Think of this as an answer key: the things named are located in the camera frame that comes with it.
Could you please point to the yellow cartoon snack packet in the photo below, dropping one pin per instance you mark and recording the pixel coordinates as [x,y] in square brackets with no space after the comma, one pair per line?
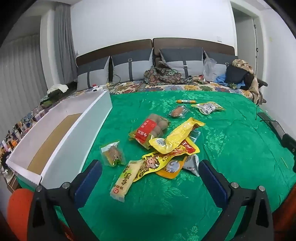
[150,162]

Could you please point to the dark floral cloth bundle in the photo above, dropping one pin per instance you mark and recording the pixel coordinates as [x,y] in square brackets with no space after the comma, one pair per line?
[164,74]

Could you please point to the black clothes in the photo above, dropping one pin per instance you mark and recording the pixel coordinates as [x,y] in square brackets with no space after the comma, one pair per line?
[237,75]

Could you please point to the grey packet with yellow edge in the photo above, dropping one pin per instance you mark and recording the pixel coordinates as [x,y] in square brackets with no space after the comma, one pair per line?
[207,107]

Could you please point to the brown headboard panel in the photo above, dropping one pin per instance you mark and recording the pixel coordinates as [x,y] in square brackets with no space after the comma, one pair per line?
[111,48]
[194,42]

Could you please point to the dark green clothes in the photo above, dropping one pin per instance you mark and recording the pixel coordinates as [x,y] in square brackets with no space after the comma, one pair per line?
[52,98]

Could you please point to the pale yellow snack packet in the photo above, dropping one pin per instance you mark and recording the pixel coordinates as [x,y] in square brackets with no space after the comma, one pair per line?
[124,183]

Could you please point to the grey curtain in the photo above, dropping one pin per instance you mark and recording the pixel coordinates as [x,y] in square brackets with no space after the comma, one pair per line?
[64,41]

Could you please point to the white door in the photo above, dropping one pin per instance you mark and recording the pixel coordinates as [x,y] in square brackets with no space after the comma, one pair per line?
[246,41]

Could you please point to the clear pack brown meatball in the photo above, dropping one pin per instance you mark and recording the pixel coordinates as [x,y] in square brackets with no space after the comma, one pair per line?
[178,111]

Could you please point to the orange sausage stick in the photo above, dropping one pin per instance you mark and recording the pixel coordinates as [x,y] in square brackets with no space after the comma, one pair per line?
[185,101]

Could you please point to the white cloth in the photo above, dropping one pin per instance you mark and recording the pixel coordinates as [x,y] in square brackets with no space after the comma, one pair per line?
[57,88]

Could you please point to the white sheer curtain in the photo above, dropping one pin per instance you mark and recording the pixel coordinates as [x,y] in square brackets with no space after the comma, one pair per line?
[20,81]

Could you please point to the small clear brown snack packet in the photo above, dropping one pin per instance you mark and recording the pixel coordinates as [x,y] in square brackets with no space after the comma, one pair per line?
[113,153]

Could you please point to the black chair armrest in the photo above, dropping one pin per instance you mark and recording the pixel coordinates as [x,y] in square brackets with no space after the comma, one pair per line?
[263,82]

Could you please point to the blue cloth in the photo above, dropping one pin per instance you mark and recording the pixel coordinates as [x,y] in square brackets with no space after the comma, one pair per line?
[220,80]

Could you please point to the white grey triangular packet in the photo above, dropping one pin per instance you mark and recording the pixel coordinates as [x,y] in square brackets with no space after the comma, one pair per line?
[193,164]

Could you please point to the row of small bottles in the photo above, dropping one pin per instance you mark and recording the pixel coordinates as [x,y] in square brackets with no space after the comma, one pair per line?
[20,129]

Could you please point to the yellow and red snack packet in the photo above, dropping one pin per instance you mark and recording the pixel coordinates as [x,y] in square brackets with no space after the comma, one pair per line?
[188,147]

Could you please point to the long yellow snack packet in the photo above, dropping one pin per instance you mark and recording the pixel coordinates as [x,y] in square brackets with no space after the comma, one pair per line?
[180,132]

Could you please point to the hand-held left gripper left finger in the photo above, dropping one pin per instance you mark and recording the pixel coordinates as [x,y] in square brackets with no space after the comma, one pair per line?
[89,183]

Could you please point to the white power strip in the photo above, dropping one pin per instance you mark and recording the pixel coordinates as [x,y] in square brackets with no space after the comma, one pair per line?
[99,88]

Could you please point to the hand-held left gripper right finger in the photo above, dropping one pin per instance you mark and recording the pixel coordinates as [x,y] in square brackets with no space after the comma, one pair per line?
[212,183]

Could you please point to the red label meatball packet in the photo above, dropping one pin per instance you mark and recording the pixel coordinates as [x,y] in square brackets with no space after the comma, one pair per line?
[145,129]

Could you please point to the clear plastic bag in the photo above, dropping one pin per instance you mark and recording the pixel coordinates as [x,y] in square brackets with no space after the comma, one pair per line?
[209,69]

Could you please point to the white rectangular box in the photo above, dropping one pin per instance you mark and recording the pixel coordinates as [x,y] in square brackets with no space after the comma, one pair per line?
[92,120]

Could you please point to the floral bedsheet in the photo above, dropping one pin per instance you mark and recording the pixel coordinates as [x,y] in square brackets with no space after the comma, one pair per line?
[138,88]

